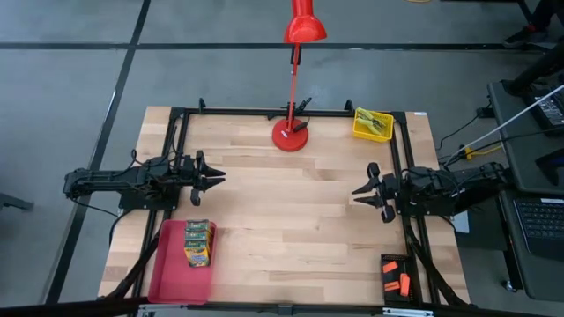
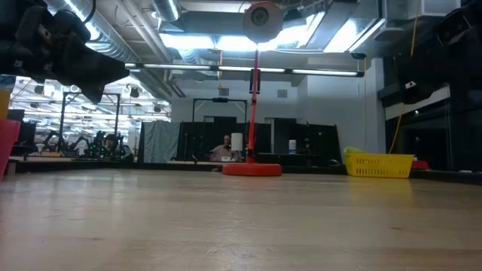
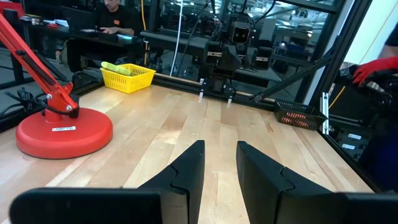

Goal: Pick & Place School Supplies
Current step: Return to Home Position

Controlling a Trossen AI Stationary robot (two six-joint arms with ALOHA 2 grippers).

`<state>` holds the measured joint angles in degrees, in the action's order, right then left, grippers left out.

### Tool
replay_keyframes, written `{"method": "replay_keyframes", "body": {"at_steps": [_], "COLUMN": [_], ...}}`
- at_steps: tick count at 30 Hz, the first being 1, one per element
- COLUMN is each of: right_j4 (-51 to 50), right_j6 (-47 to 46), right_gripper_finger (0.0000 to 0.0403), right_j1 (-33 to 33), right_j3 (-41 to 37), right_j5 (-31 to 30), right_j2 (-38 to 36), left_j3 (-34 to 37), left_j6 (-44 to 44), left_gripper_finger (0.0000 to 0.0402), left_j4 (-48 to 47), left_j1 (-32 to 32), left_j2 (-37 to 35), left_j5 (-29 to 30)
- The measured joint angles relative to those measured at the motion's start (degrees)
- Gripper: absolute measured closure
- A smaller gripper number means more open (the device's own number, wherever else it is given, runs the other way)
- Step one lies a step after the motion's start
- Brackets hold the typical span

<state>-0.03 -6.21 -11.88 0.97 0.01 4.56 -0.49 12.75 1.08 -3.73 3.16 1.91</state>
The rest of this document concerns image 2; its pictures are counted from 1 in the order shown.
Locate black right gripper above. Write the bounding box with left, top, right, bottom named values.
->
left=395, top=44, right=482, bottom=106

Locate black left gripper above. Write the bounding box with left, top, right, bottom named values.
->
left=14, top=7, right=106, bottom=105

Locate yellow green crayon box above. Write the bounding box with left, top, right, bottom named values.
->
left=0, top=74, right=16, bottom=120

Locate person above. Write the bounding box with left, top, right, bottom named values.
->
left=209, top=134, right=236, bottom=163
left=104, top=133, right=120, bottom=154

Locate yellow plastic basket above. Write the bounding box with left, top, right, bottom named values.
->
left=344, top=152, right=415, bottom=179

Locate black monitor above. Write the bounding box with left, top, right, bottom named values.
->
left=6, top=108, right=37, bottom=156

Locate grey curtain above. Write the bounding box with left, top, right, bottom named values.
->
left=138, top=120, right=181, bottom=163

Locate black bar with lights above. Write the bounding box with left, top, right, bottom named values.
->
left=124, top=62, right=365, bottom=78

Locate pink plastic tray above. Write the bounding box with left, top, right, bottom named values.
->
left=0, top=119, right=21, bottom=181

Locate black background gantry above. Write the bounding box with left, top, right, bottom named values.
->
left=191, top=96, right=249, bottom=123

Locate white cylinder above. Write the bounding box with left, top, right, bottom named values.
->
left=230, top=132, right=244, bottom=152

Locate red desk lamp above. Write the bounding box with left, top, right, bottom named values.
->
left=221, top=0, right=284, bottom=177

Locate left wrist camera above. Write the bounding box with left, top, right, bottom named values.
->
left=63, top=44, right=131, bottom=88

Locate black background rig frame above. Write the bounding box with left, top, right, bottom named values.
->
left=59, top=92, right=122, bottom=159

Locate yellow hanging cable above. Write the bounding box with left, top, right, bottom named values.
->
left=387, top=0, right=419, bottom=155

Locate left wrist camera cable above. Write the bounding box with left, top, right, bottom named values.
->
left=84, top=0, right=97, bottom=23

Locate black partition wall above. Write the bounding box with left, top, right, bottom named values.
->
left=176, top=120, right=342, bottom=163

